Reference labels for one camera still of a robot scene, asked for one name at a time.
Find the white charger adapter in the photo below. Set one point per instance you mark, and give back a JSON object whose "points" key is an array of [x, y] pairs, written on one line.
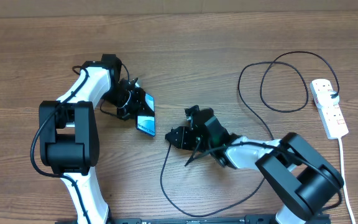
{"points": [[326, 98]]}

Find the Galaxy smartphone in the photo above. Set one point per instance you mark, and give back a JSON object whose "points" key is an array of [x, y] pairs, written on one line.
{"points": [[146, 124]]}

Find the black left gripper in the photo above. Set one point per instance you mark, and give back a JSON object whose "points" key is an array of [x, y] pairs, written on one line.
{"points": [[137, 108]]}

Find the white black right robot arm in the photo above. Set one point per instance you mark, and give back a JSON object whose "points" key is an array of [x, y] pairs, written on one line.
{"points": [[300, 176]]}

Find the white power strip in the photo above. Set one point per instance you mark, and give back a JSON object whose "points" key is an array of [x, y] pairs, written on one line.
{"points": [[331, 117]]}

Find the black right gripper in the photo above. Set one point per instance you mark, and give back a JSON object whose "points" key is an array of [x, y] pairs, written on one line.
{"points": [[184, 134]]}

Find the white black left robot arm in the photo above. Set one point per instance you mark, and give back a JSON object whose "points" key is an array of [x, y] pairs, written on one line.
{"points": [[68, 135]]}

